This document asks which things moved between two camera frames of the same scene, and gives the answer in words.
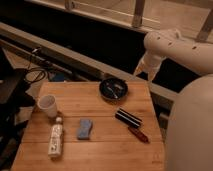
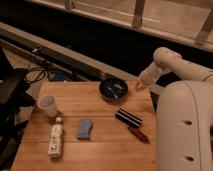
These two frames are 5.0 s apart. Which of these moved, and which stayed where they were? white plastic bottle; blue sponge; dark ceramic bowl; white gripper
Moved: white gripper
Stayed: dark ceramic bowl; white plastic bottle; blue sponge
